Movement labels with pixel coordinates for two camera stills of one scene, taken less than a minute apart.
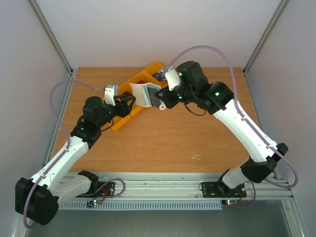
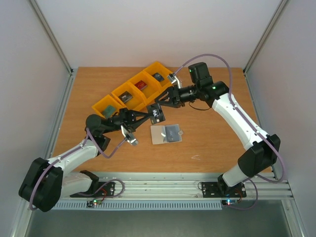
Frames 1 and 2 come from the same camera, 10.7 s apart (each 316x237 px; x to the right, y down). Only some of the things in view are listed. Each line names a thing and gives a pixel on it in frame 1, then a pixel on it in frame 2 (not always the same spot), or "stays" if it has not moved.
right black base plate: x=218 y=189 stays
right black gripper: x=164 y=96 stays
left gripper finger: x=130 y=108 → x=139 y=122
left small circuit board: x=91 y=203 stays
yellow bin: x=144 y=77 → x=146 y=86
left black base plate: x=100 y=189 stays
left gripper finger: x=127 y=98 → x=139 y=113
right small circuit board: x=230 y=202 stays
